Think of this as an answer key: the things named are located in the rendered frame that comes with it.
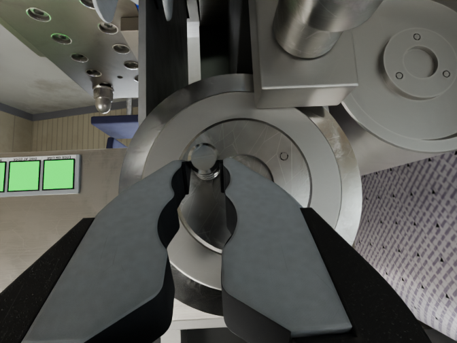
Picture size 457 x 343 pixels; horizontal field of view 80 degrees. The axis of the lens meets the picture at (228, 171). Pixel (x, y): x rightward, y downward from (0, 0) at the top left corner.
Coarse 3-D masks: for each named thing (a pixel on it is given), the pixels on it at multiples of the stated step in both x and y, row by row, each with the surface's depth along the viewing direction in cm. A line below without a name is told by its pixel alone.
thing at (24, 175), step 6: (18, 162) 49; (24, 162) 49; (30, 162) 49; (36, 162) 49; (12, 168) 48; (18, 168) 48; (24, 168) 48; (30, 168) 48; (36, 168) 48; (12, 174) 48; (18, 174) 48; (24, 174) 48; (30, 174) 48; (36, 174) 48; (12, 180) 48; (18, 180) 48; (24, 180) 48; (30, 180) 48; (36, 180) 48; (12, 186) 48; (18, 186) 48; (24, 186) 48; (30, 186) 48; (36, 186) 48
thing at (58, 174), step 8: (64, 160) 49; (72, 160) 49; (48, 168) 48; (56, 168) 49; (64, 168) 49; (72, 168) 49; (48, 176) 48; (56, 176) 48; (64, 176) 48; (72, 176) 48; (48, 184) 48; (56, 184) 48; (64, 184) 48; (72, 184) 48
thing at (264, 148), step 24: (240, 120) 15; (192, 144) 15; (216, 144) 15; (240, 144) 15; (264, 144) 15; (288, 144) 15; (264, 168) 15; (288, 168) 15; (192, 192) 14; (216, 192) 15; (288, 192) 15; (192, 216) 14; (216, 216) 14; (216, 240) 14
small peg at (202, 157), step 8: (200, 144) 12; (208, 144) 12; (192, 152) 12; (200, 152) 12; (208, 152) 12; (216, 152) 12; (192, 160) 12; (200, 160) 12; (208, 160) 12; (216, 160) 12; (192, 168) 12; (200, 168) 12; (208, 168) 12; (216, 168) 12; (200, 176) 13; (208, 176) 13; (216, 176) 14
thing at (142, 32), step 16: (144, 0) 19; (144, 16) 19; (160, 16) 24; (176, 16) 33; (144, 32) 18; (160, 32) 23; (176, 32) 32; (144, 48) 18; (160, 48) 23; (176, 48) 32; (144, 64) 18; (160, 64) 23; (176, 64) 31; (144, 80) 18; (160, 80) 23; (176, 80) 31; (144, 96) 18; (160, 96) 22; (144, 112) 18
